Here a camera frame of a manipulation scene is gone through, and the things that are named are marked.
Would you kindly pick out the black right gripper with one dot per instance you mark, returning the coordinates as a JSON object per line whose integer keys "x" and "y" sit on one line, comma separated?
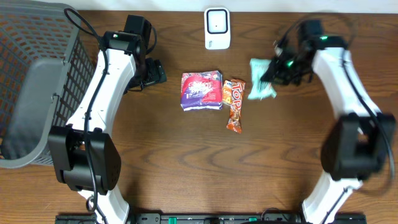
{"x": 275, "y": 71}

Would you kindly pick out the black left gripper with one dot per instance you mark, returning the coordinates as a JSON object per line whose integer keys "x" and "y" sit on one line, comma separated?
{"x": 157, "y": 73}

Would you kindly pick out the teal snack packet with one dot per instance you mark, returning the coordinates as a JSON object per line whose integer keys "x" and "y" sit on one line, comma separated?
{"x": 260, "y": 89}

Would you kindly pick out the red purple floral packet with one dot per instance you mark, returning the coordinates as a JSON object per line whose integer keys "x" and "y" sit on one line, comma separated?
{"x": 201, "y": 91}

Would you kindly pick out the orange Top chocolate bar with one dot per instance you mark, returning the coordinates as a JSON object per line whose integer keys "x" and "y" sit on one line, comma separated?
{"x": 237, "y": 93}

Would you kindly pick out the small orange tissue pack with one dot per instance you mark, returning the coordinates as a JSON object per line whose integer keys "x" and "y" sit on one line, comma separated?
{"x": 227, "y": 92}

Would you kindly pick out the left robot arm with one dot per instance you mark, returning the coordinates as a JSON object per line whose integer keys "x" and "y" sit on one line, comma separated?
{"x": 83, "y": 153}

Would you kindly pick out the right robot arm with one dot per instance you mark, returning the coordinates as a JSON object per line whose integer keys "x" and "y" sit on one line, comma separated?
{"x": 360, "y": 141}

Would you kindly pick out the grey plastic basket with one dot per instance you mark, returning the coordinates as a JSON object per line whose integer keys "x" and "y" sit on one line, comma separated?
{"x": 45, "y": 73}

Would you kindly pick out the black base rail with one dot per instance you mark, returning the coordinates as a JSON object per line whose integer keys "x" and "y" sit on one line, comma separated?
{"x": 155, "y": 218}

